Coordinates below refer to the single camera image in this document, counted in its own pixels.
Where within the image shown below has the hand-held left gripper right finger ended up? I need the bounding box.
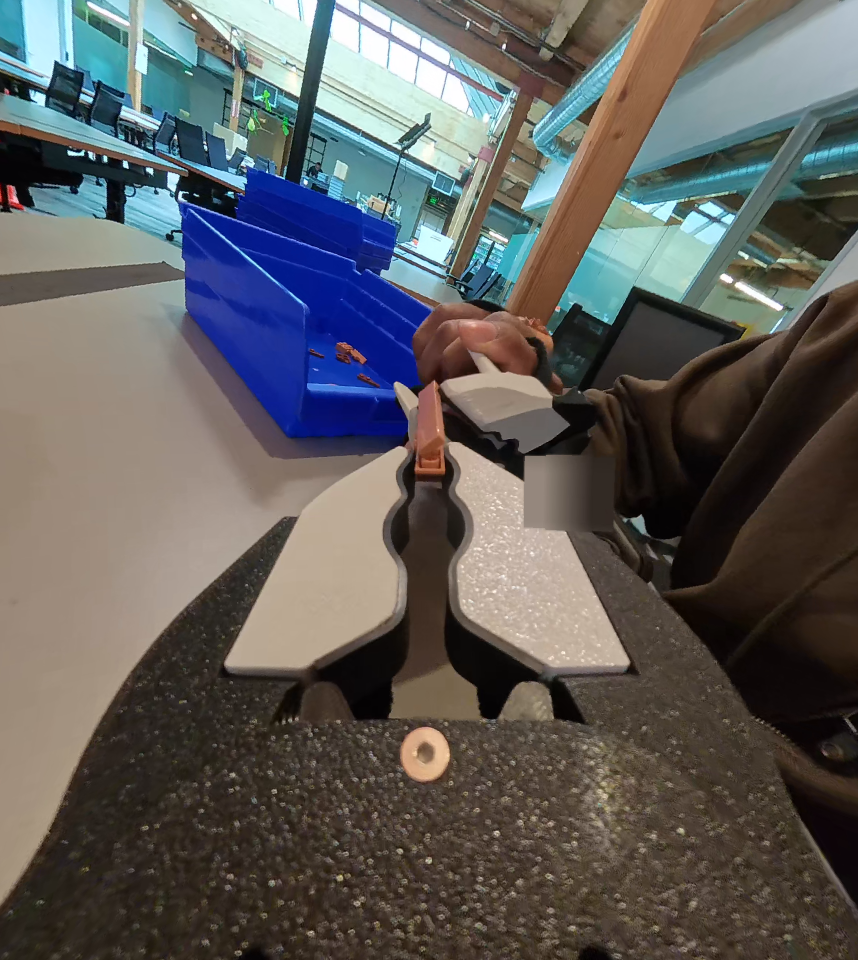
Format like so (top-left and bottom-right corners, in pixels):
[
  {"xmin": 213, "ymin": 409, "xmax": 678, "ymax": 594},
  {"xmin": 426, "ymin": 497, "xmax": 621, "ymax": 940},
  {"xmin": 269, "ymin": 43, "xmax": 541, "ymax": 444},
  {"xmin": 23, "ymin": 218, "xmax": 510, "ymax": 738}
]
[{"xmin": 441, "ymin": 442, "xmax": 633, "ymax": 678}]

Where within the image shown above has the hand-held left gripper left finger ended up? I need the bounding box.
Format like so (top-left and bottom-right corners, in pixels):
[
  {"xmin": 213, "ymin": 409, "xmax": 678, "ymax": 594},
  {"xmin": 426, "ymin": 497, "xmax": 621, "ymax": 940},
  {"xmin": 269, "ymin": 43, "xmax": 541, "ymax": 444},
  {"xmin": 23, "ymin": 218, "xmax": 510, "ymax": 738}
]
[{"xmin": 224, "ymin": 447, "xmax": 410, "ymax": 680}]

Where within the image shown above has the orange toy brick assembly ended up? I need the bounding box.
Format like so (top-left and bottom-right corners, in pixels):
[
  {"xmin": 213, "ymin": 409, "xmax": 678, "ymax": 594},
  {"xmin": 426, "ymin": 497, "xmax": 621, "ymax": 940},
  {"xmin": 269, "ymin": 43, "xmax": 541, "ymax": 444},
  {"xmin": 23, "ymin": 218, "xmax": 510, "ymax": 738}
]
[{"xmin": 410, "ymin": 380, "xmax": 447, "ymax": 489}]

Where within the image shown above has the blue plastic bin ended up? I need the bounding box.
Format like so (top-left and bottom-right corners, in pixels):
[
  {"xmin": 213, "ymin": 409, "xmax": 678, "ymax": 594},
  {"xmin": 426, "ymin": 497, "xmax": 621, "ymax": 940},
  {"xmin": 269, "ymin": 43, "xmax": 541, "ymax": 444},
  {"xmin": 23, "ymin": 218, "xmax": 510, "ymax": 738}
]
[
  {"xmin": 180, "ymin": 201, "xmax": 434, "ymax": 439},
  {"xmin": 237, "ymin": 168, "xmax": 399, "ymax": 273}
]

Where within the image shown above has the person's right forearm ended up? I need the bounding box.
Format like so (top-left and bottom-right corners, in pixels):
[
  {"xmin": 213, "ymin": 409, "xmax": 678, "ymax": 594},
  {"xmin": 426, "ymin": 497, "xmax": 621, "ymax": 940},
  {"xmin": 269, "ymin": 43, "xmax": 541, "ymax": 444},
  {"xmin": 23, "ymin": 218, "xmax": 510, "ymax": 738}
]
[{"xmin": 586, "ymin": 300, "xmax": 858, "ymax": 541}]

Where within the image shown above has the grey desk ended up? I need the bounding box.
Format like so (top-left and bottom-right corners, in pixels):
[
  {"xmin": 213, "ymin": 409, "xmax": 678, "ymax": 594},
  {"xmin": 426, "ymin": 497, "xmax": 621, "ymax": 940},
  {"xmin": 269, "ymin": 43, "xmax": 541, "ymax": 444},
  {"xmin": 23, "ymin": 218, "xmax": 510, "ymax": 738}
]
[{"xmin": 0, "ymin": 208, "xmax": 430, "ymax": 960}]

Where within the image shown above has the black screen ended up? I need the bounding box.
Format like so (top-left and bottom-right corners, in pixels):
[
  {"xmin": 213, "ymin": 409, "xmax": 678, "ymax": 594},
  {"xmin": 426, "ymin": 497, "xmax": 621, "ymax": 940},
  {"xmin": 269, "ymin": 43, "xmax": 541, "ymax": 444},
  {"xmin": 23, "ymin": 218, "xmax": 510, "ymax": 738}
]
[{"xmin": 594, "ymin": 287, "xmax": 747, "ymax": 393}]

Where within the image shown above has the black tripod stand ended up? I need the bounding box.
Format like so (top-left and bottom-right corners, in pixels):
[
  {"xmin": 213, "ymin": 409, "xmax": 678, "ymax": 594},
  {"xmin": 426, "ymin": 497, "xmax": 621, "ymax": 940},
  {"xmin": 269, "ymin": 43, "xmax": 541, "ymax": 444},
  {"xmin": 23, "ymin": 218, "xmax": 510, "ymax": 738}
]
[{"xmin": 384, "ymin": 112, "xmax": 434, "ymax": 204}]

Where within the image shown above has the brown jacket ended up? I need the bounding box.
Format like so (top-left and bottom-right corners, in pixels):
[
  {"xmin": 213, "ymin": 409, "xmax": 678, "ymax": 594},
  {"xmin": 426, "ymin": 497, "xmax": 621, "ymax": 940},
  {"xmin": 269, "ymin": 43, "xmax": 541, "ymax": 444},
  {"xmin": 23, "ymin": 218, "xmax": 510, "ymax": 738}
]
[{"xmin": 661, "ymin": 270, "xmax": 858, "ymax": 960}]

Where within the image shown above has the green neon sign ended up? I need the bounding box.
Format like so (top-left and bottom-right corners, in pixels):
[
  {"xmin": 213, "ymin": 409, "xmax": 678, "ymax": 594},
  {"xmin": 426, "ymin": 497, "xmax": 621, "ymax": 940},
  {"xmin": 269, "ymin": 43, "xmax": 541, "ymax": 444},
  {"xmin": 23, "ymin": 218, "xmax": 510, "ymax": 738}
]
[{"xmin": 245, "ymin": 88, "xmax": 292, "ymax": 141}]

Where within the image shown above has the black column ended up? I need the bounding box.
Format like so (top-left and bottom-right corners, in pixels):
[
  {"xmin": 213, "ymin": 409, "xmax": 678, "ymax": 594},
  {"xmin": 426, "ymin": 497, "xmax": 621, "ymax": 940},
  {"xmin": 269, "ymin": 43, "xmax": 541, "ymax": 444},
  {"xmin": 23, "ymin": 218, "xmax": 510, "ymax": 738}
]
[{"xmin": 285, "ymin": 0, "xmax": 336, "ymax": 183}]

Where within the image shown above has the black office chair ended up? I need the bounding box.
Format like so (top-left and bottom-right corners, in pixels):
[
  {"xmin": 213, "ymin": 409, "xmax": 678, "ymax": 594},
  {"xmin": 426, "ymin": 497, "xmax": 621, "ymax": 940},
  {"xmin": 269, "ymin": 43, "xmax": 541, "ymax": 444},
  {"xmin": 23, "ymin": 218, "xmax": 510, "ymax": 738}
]
[{"xmin": 172, "ymin": 116, "xmax": 210, "ymax": 207}]

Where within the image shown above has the long wooden-edged table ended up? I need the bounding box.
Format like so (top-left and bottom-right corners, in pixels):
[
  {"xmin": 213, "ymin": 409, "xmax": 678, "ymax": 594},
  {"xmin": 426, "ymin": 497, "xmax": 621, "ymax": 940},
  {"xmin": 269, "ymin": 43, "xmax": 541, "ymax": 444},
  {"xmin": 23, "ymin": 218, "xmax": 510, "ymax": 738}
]
[{"xmin": 0, "ymin": 75, "xmax": 189, "ymax": 226}]

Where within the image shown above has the wooden post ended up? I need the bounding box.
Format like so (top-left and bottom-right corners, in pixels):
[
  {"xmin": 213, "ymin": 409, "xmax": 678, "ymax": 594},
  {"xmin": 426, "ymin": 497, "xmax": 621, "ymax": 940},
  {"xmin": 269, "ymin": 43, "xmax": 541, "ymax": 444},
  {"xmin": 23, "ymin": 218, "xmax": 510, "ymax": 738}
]
[{"xmin": 507, "ymin": 0, "xmax": 719, "ymax": 324}]

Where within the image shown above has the silver ventilation duct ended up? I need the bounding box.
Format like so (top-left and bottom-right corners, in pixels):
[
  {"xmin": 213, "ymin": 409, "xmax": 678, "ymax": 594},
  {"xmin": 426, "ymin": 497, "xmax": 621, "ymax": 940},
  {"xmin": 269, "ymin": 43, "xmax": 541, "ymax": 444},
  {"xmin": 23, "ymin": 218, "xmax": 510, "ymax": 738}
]
[{"xmin": 532, "ymin": 22, "xmax": 642, "ymax": 162}]

